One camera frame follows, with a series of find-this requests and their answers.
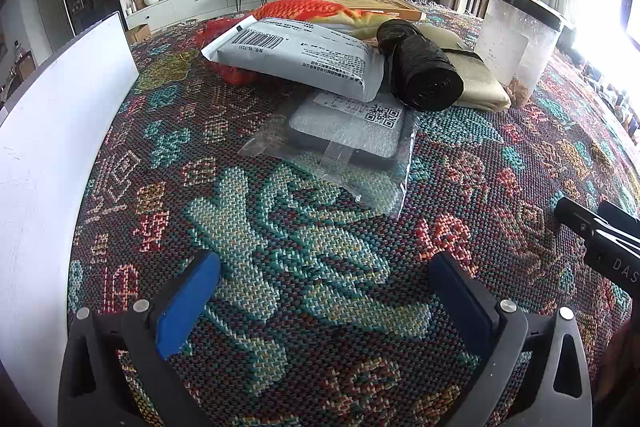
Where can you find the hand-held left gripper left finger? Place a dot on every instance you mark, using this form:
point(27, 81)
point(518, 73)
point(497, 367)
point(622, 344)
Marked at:
point(187, 302)

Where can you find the grey mailer package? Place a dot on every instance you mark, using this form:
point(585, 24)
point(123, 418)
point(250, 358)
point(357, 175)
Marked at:
point(300, 54)

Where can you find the grey item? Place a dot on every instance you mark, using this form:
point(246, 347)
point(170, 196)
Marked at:
point(345, 137)

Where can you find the person's right hand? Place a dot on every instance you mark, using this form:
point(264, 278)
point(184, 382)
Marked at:
point(620, 367)

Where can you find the black garbage bag roll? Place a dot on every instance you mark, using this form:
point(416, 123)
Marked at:
point(425, 72)

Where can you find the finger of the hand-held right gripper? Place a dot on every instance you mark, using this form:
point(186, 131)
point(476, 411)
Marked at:
point(620, 214)
point(575, 214)

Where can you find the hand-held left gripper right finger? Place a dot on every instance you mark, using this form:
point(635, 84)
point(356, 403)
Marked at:
point(460, 302)

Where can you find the colourful patterned woven blanket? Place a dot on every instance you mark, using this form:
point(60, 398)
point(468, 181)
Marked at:
point(310, 307)

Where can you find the beige cloth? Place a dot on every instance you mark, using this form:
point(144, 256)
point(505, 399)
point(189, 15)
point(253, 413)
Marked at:
point(477, 82)

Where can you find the orange fish plush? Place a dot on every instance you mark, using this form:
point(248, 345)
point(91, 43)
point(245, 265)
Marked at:
point(310, 12)

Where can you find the red mesh bag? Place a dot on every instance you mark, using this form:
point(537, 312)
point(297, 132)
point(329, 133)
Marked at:
point(225, 57)

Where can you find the flat cardboard box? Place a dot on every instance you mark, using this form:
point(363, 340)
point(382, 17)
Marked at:
point(385, 4)

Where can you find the clear container with black lid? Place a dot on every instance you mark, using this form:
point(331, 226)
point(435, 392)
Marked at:
point(515, 47)

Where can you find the white cardboard box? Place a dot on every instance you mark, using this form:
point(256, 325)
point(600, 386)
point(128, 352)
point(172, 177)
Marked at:
point(55, 157)

